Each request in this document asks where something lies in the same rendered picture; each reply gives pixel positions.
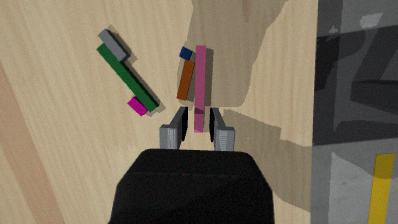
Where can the orange rod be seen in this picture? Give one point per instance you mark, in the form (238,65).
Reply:
(185,80)

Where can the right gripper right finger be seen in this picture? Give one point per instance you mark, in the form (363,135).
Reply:
(223,137)

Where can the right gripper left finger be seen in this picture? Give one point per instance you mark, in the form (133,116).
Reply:
(171,136)

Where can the small magenta block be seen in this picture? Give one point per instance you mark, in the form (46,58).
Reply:
(136,104)

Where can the dark green rod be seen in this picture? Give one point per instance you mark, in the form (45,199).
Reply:
(128,78)

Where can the pink rod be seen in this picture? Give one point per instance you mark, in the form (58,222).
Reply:
(199,88)

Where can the small blue cube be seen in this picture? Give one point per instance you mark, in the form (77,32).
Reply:
(185,53)

